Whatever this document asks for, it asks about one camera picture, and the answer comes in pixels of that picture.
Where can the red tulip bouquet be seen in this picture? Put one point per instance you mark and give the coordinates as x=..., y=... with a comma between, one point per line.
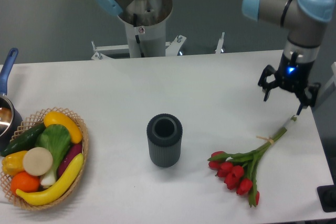
x=239, y=171

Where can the orange fruit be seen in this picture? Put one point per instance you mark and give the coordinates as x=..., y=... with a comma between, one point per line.
x=25, y=182

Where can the yellow squash upper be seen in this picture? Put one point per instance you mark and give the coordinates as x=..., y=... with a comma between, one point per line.
x=55, y=117

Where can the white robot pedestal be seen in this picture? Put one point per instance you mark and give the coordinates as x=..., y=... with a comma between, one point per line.
x=145, y=27

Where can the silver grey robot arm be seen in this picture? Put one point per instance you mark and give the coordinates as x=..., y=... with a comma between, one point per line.
x=306, y=21

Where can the yellow bell pepper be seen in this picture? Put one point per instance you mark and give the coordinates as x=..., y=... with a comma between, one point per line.
x=12, y=164

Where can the green cucumber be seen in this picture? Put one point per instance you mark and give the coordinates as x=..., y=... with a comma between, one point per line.
x=24, y=141

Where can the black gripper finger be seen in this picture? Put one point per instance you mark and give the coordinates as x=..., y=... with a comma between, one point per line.
x=308, y=96
x=268, y=86

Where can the black device at edge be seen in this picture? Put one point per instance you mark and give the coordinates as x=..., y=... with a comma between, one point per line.
x=327, y=197

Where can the dark grey ribbed vase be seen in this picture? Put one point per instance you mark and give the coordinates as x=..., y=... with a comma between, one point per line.
x=164, y=133

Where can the green leafy bok choy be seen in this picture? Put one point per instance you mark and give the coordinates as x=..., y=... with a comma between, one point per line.
x=57, y=140

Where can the yellow banana squash lower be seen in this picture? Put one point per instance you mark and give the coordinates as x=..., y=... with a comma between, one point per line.
x=54, y=192

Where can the blue handled saucepan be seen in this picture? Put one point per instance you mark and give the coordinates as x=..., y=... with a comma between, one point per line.
x=10, y=117

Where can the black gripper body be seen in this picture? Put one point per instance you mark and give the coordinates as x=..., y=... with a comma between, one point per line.
x=293, y=71

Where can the beige round disc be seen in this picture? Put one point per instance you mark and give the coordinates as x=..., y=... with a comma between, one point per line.
x=37, y=161

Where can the purple sweet potato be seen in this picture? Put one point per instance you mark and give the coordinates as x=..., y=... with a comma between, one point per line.
x=73, y=151

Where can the woven wicker basket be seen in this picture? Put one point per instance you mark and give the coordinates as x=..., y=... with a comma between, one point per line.
x=32, y=120

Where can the white metal base frame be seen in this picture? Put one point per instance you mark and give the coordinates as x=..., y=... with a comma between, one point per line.
x=172, y=48

